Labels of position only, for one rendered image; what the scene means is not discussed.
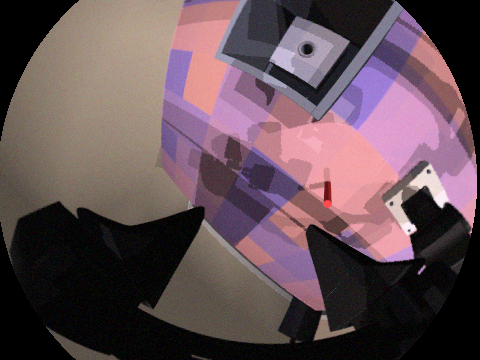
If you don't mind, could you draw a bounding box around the red peg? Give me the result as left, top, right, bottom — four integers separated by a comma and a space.
324, 181, 332, 208

